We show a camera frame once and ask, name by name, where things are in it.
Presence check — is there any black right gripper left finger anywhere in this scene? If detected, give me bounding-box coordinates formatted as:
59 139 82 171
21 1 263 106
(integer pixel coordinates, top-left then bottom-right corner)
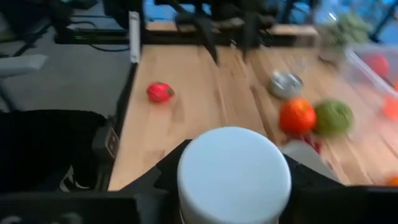
0 139 193 224

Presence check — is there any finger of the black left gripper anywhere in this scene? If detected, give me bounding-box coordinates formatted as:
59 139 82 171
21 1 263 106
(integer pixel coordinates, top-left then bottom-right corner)
175 15 220 65
242 14 261 60

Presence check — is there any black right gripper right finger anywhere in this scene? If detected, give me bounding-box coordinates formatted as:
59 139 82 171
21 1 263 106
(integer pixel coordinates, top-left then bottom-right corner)
279 154 398 224

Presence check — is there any olive label tin can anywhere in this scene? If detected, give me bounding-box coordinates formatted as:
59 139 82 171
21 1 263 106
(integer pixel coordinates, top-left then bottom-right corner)
267 70 304 100

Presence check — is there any pink strawberry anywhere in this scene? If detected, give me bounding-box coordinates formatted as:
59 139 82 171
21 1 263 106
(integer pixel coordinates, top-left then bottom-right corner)
146 82 175 103

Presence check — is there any green label tin can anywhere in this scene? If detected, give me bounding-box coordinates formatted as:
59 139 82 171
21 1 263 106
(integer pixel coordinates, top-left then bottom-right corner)
176 126 292 224

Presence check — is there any bright red apple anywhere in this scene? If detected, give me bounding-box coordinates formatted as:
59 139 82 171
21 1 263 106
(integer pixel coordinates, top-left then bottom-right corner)
279 97 317 135

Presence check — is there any grey table clamp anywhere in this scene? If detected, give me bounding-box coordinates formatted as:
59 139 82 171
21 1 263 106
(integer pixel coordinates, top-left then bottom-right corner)
92 126 121 162

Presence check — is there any green apple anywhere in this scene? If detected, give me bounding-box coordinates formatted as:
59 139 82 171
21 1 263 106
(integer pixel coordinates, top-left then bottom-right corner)
313 98 354 138

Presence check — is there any green grape bunch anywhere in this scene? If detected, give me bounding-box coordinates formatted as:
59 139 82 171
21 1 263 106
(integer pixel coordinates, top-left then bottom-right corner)
317 12 373 60

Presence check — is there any clear plastic storage bin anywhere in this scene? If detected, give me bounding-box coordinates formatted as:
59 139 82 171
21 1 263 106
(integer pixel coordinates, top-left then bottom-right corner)
340 43 398 131

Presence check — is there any dark crimson apple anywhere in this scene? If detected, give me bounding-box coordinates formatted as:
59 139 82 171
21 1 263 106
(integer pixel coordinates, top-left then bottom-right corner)
362 53 390 78

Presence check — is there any grey chair base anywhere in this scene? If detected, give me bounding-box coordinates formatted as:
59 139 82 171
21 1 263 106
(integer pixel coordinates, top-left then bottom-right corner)
0 54 49 111

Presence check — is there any white metal bracket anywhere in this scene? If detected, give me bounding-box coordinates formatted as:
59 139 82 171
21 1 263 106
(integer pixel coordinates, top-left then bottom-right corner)
128 11 141 65

